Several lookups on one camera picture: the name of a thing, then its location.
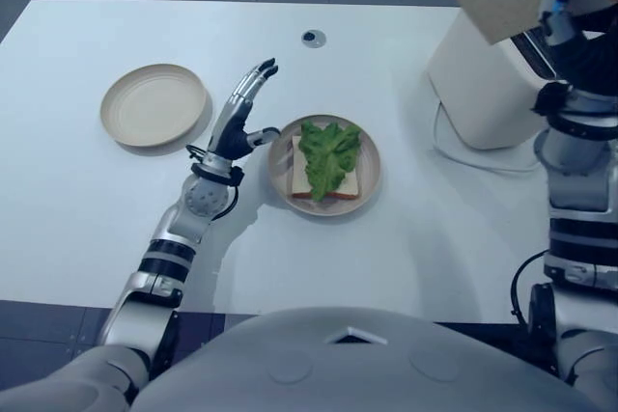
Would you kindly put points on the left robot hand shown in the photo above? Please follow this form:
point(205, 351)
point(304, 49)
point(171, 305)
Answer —
point(236, 118)

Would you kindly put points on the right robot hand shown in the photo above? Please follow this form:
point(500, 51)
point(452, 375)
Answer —
point(591, 50)

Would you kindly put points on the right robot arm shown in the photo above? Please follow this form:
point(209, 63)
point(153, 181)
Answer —
point(579, 180)

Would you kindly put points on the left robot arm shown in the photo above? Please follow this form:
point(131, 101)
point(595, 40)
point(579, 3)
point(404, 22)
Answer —
point(164, 248)

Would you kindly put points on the beige plate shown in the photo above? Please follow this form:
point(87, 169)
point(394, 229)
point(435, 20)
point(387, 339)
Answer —
point(152, 105)

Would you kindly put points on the green lettuce leaf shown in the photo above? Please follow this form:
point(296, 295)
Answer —
point(328, 156)

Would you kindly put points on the cream toaster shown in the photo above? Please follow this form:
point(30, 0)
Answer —
point(466, 89)

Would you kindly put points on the pale pink plate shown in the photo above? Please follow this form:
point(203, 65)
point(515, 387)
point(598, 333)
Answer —
point(369, 166)

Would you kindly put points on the robot body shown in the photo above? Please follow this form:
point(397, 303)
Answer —
point(367, 368)

